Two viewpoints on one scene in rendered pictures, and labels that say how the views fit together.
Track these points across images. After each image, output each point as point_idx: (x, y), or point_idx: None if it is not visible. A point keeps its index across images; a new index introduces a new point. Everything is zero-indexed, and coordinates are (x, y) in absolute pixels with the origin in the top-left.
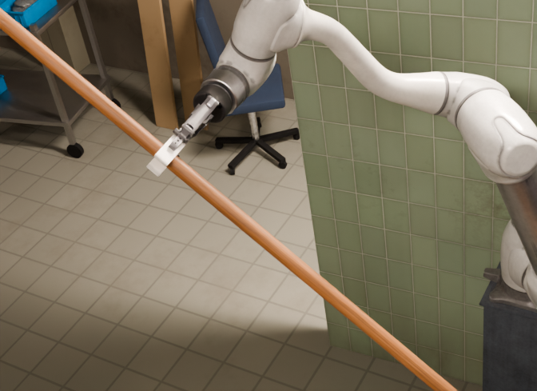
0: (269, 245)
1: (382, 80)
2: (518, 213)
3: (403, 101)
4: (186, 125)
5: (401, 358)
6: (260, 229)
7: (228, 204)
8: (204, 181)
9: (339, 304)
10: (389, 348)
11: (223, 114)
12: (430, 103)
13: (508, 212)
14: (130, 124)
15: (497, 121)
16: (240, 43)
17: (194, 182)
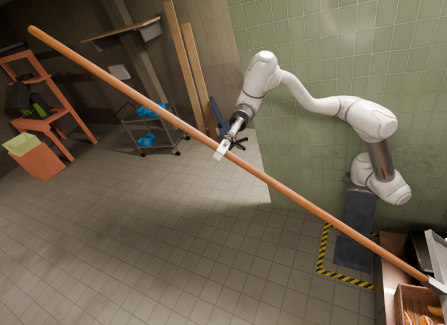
0: (281, 189)
1: (312, 102)
2: (376, 155)
3: (320, 111)
4: (230, 133)
5: (356, 238)
6: (275, 181)
7: (257, 170)
8: (243, 160)
9: (320, 215)
10: (350, 233)
11: (245, 125)
12: (332, 110)
13: (370, 155)
14: (201, 135)
15: (374, 112)
16: (248, 90)
17: (238, 161)
